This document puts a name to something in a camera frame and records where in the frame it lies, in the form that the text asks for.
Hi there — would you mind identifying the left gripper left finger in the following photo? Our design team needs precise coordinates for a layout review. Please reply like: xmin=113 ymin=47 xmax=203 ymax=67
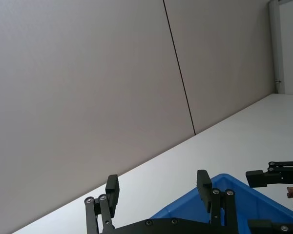
xmin=84 ymin=174 xmax=121 ymax=234

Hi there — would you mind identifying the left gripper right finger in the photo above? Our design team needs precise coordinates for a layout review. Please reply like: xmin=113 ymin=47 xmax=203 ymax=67
xmin=196 ymin=169 xmax=239 ymax=232

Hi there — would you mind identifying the blue plastic bin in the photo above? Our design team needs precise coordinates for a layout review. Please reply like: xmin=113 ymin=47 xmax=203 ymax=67
xmin=148 ymin=173 xmax=293 ymax=234

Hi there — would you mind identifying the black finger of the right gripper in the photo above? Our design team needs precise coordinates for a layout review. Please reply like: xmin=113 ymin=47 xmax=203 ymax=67
xmin=245 ymin=160 xmax=293 ymax=188
xmin=248 ymin=219 xmax=293 ymax=234

